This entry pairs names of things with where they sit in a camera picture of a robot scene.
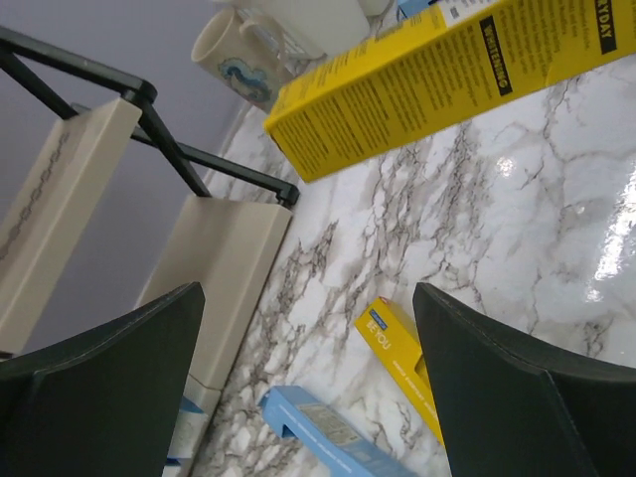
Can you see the cream ceramic mug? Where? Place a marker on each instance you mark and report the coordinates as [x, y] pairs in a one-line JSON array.
[[248, 56]]

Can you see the beige three-tier shelf rack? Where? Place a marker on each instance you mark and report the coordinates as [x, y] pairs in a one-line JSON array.
[[115, 213]]

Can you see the light blue box far right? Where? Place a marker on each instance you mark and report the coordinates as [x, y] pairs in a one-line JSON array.
[[409, 8]]

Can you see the metallic blue toothpaste box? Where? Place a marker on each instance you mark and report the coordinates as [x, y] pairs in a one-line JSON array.
[[189, 429]]

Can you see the light blue toothpaste box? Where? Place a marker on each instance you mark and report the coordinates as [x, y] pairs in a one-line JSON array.
[[292, 412]]

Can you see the white plastic dish basket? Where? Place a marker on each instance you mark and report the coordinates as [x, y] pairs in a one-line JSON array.
[[320, 27]]

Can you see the yellow toothpaste box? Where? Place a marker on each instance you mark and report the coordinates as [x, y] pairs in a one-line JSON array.
[[444, 65], [392, 335]]

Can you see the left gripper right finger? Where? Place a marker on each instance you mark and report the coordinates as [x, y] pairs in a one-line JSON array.
[[510, 404]]

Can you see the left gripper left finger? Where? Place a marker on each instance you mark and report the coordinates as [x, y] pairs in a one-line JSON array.
[[103, 402]]

